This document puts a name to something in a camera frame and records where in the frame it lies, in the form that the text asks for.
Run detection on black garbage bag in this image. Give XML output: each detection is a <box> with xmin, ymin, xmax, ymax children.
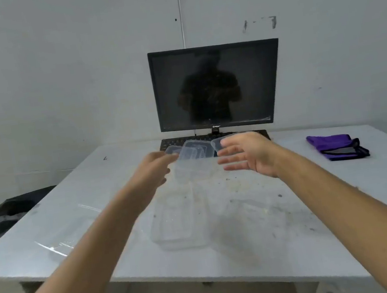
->
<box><xmin>0</xmin><ymin>185</ymin><xmax>63</xmax><ymax>236</ymax></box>

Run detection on person's left hand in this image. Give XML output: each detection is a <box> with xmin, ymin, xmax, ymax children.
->
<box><xmin>115</xmin><ymin>148</ymin><xmax>187</xmax><ymax>218</ymax></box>

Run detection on clear containers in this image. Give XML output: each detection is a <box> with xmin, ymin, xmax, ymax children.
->
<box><xmin>209</xmin><ymin>132</ymin><xmax>244</xmax><ymax>158</ymax></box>
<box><xmin>173</xmin><ymin>136</ymin><xmax>214</xmax><ymax>164</ymax></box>

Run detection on clear plastic container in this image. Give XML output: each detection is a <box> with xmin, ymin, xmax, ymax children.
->
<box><xmin>163</xmin><ymin>144</ymin><xmax>185</xmax><ymax>158</ymax></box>

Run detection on black computer monitor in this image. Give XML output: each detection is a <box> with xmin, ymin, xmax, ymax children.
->
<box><xmin>146</xmin><ymin>33</ymin><xmax>292</xmax><ymax>144</ymax></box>

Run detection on white table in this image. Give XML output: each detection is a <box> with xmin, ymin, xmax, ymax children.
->
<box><xmin>0</xmin><ymin>103</ymin><xmax>387</xmax><ymax>293</ymax></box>

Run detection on person's right forearm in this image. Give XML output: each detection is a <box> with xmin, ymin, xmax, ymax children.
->
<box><xmin>272</xmin><ymin>132</ymin><xmax>387</xmax><ymax>293</ymax></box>

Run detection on black keyboard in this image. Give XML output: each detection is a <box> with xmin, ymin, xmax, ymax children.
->
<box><xmin>158</xmin><ymin>123</ymin><xmax>272</xmax><ymax>157</ymax></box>

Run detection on person's right hand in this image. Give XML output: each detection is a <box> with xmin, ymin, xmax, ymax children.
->
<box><xmin>213</xmin><ymin>127</ymin><xmax>290</xmax><ymax>188</ymax></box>

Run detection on person's left forearm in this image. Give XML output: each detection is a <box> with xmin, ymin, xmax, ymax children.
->
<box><xmin>0</xmin><ymin>186</ymin><xmax>165</xmax><ymax>293</ymax></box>

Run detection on purple cleaning cloth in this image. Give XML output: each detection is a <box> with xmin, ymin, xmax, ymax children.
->
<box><xmin>327</xmin><ymin>135</ymin><xmax>371</xmax><ymax>164</ymax></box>

